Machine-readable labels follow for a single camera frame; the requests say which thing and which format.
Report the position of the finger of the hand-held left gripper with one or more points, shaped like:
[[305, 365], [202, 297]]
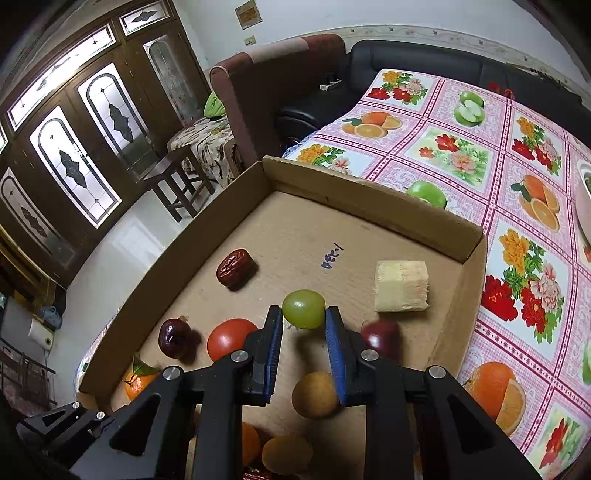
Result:
[[64, 427]]

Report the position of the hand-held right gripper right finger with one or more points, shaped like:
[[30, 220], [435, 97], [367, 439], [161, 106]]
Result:
[[337, 355]]

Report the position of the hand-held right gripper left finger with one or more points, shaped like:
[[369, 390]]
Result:
[[272, 355]]

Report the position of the tan longan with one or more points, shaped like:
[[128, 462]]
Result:
[[286, 454], [314, 394]]

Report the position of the red plum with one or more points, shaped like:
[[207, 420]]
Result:
[[381, 337]]

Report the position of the red tomato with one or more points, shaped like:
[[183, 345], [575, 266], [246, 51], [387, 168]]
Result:
[[226, 341]]

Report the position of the green grape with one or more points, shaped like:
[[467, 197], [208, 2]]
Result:
[[302, 308]]

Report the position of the tangerine with green leaf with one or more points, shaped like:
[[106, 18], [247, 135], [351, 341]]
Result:
[[136, 385]]

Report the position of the round orange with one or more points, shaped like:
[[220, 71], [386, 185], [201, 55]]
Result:
[[250, 443]]

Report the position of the wrinkled red date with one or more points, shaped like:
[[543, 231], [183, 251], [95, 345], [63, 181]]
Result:
[[256, 474], [235, 267]]

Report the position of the dark purple plum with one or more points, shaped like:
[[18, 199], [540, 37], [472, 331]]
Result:
[[174, 338]]

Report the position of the cardboard box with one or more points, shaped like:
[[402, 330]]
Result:
[[300, 240]]

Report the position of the dark metal rack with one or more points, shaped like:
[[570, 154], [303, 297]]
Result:
[[23, 374]]

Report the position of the small blue object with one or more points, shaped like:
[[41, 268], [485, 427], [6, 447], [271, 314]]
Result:
[[51, 317]]

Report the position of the dark wooden stool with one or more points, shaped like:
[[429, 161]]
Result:
[[180, 184]]

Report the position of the seat with patterned cloth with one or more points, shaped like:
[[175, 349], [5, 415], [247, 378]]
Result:
[[207, 143]]

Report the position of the green cushion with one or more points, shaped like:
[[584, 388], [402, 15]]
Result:
[[214, 106]]

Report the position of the brown armchair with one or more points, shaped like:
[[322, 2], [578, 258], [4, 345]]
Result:
[[258, 92]]

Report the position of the wooden doors with glass panes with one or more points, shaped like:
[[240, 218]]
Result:
[[134, 115]]

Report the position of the white bowl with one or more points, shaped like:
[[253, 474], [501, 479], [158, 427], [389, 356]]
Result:
[[584, 217]]

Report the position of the green leafy vegetables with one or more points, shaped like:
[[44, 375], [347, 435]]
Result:
[[588, 181]]

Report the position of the black leather sofa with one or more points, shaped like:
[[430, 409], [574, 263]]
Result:
[[415, 55]]

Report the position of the red cloth item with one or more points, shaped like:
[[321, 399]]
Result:
[[501, 88]]

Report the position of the wall socket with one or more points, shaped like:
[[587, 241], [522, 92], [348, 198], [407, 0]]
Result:
[[250, 39]]

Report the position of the framed wall picture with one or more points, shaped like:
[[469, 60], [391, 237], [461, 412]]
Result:
[[248, 14]]

